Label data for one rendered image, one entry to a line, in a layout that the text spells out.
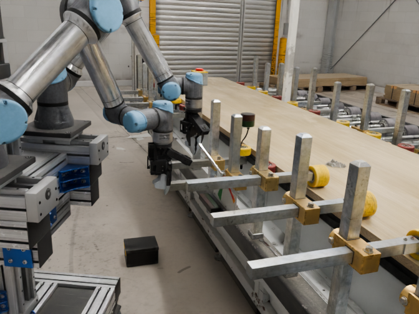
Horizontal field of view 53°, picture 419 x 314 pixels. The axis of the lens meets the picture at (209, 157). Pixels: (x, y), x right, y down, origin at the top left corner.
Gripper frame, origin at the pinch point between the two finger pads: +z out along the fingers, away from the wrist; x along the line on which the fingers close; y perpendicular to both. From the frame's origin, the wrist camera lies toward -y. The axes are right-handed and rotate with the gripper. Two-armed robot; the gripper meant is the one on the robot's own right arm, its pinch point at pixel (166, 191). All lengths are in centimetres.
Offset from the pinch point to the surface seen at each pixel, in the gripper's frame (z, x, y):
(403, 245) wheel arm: -13, 77, -41
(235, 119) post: -27.4, -2.2, -27.6
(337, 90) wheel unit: -24, -89, -137
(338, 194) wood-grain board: -8, 33, -54
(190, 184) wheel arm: -13.1, 26.5, -1.2
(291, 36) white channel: -56, -134, -124
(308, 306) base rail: 12, 62, -27
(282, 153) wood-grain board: -8, -13, -57
